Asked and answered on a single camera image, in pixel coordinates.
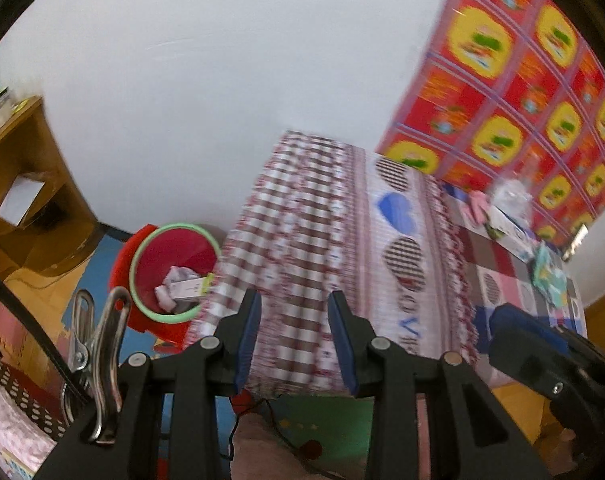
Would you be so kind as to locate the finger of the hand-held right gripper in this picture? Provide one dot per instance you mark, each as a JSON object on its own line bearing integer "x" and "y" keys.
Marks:
{"x": 532, "y": 370}
{"x": 522, "y": 325}

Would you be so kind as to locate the teal tissue pack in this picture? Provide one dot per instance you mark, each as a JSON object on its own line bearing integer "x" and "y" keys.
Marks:
{"x": 550, "y": 275}

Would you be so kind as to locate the red floral wall cloth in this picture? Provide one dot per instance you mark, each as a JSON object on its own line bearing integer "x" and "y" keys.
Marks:
{"x": 507, "y": 85}

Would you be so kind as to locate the white box with circle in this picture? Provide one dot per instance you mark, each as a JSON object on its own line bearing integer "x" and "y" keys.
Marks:
{"x": 515, "y": 235}

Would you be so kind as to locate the metal spring clip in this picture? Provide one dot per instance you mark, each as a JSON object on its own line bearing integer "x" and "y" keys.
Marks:
{"x": 110, "y": 360}

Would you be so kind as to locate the red plastic basin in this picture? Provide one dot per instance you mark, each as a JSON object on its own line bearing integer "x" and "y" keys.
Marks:
{"x": 122, "y": 270}

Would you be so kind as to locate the clear plastic bag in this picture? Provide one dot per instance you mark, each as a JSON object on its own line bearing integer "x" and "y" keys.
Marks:
{"x": 512, "y": 197}

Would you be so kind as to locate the black polka dot cloth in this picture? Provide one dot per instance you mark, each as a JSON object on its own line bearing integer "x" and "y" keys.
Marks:
{"x": 27, "y": 395}

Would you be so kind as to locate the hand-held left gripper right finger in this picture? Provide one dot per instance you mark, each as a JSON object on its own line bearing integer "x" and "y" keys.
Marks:
{"x": 343, "y": 350}

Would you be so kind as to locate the red checked bedsheet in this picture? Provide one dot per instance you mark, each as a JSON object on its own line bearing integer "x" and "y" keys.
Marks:
{"x": 407, "y": 260}

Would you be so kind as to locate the wooden desk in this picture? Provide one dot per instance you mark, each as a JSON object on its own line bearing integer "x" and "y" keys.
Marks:
{"x": 12, "y": 160}

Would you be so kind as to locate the foam puzzle floor mats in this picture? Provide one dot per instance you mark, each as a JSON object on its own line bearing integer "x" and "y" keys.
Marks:
{"x": 332, "y": 420}

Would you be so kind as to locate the red bin with green rim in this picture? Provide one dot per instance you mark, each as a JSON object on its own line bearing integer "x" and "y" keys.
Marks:
{"x": 182, "y": 255}

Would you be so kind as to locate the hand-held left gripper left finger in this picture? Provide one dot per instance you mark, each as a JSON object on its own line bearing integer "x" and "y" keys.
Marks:
{"x": 247, "y": 345}

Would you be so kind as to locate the pink patterned cloth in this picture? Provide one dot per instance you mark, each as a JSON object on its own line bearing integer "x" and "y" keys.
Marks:
{"x": 12, "y": 435}

